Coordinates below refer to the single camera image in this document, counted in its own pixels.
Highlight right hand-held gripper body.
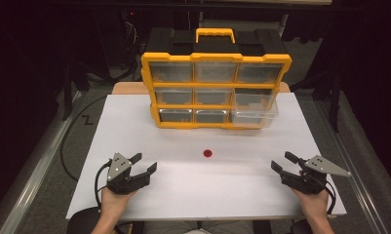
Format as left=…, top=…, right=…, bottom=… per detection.
left=280, top=155, right=352, bottom=195

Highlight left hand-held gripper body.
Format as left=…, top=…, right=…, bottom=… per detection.
left=105, top=152, right=151, bottom=196

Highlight clear plastic drawer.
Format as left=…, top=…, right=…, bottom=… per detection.
left=229, top=89, right=280, bottom=129

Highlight yellow black drawer organizer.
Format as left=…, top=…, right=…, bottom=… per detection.
left=140, top=27, right=293, bottom=131

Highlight person's left hand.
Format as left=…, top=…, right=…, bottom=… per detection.
left=99, top=187, right=137, bottom=225

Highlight person's right hand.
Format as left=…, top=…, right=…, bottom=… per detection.
left=292, top=187, right=332, bottom=222

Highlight person's grey pants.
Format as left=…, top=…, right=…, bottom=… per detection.
left=143, top=220, right=254, bottom=234

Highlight black chair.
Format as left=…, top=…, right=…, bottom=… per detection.
left=65, top=206, right=102, bottom=234

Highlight black metal stand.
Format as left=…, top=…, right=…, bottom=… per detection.
left=59, top=60, right=91, bottom=122
left=290, top=70, right=343, bottom=134

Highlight wooden table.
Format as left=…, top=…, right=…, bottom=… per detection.
left=111, top=81, right=292, bottom=96

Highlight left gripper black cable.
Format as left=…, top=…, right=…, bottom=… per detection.
left=94, top=161, right=112, bottom=211

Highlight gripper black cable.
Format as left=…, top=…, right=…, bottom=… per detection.
left=94, top=161, right=112, bottom=211
left=324, top=179, right=337, bottom=215

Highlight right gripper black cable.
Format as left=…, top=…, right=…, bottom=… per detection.
left=324, top=179, right=337, bottom=215

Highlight metal floor rail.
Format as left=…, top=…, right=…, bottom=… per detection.
left=0, top=91, right=84, bottom=234
left=313, top=94, right=391, bottom=234

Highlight black floor cable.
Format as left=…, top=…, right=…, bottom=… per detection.
left=59, top=96, right=108, bottom=183

